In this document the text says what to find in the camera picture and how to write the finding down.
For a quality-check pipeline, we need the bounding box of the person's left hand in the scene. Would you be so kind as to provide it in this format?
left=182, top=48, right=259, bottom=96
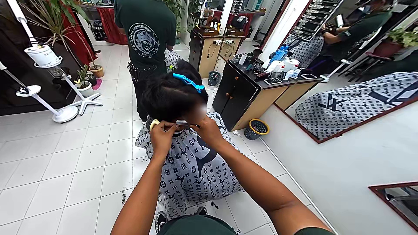
left=149, top=120, right=179, bottom=160

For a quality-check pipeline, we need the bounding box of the person's right hand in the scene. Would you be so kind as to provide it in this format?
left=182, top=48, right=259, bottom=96
left=190, top=116, right=226, bottom=152

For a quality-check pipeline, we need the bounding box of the person's right forearm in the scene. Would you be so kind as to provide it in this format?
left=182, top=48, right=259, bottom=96
left=214, top=140, right=335, bottom=235

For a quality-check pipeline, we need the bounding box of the person's left forearm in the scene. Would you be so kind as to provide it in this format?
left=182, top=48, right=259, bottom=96
left=110, top=154, right=168, bottom=235

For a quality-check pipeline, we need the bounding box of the monogram patterned barber cape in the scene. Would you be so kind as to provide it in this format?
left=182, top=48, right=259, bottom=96
left=135, top=112, right=246, bottom=220

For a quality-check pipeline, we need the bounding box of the bright blue hair clip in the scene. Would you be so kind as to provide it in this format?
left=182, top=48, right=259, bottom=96
left=172, top=73, right=205, bottom=94

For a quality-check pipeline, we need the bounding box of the black and wood cabinet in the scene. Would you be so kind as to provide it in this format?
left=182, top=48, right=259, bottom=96
left=212, top=59, right=323, bottom=132

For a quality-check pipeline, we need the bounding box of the dark grey mesh bin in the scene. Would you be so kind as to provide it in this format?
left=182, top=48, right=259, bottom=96
left=208, top=71, right=221, bottom=87

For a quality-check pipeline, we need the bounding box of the mesh bin with yellow rim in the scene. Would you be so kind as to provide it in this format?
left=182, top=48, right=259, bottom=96
left=244, top=118, right=270, bottom=141

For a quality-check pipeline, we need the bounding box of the black belt tool pouch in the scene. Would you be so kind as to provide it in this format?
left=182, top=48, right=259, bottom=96
left=127, top=62, right=158, bottom=83

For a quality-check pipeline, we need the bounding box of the patterned white cape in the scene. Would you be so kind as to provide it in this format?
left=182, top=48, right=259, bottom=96
left=164, top=49, right=183, bottom=74

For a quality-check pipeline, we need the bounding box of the brown wooden cabinet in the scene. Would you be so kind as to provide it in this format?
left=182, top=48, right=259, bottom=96
left=189, top=26, right=245, bottom=79

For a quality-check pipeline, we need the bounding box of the plant in white pot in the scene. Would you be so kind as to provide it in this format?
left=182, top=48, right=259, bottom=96
left=74, top=78, right=94, bottom=98

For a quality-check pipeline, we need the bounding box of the plant in dark pot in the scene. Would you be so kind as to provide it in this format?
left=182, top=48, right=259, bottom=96
left=78, top=64, right=98, bottom=87

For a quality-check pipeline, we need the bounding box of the person's body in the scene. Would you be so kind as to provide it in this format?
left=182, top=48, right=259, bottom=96
left=157, top=214, right=237, bottom=235

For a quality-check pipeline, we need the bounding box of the blue spray bottle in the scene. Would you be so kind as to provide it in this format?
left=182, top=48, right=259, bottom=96
left=268, top=47, right=285, bottom=67

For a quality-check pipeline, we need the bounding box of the red curtain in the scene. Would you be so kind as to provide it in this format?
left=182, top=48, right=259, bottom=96
left=97, top=7, right=129, bottom=45
left=54, top=0, right=98, bottom=66

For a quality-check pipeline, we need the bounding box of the green leafy plant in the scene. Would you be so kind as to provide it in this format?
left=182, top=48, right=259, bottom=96
left=162, top=0, right=190, bottom=45

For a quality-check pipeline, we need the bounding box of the white lamp stand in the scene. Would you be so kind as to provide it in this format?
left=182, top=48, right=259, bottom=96
left=0, top=60, right=79, bottom=124

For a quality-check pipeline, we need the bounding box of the white steamer on stand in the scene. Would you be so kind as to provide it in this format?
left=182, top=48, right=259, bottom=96
left=7, top=0, right=104, bottom=115

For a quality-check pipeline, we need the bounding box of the tall spiky potted plant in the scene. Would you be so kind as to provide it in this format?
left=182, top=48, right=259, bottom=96
left=18, top=0, right=104, bottom=79

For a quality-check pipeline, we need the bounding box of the dark glossy cabinet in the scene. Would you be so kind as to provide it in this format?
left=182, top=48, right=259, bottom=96
left=0, top=0, right=82, bottom=117

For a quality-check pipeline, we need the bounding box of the large red-framed mirror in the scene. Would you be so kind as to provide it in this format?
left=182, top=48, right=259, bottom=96
left=275, top=0, right=418, bottom=144

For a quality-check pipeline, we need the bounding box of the small red-framed mirror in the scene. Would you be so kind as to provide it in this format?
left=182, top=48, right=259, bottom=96
left=368, top=181, right=418, bottom=231

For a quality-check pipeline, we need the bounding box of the tall wall mirror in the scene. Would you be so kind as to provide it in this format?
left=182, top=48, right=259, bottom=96
left=186, top=0, right=226, bottom=36

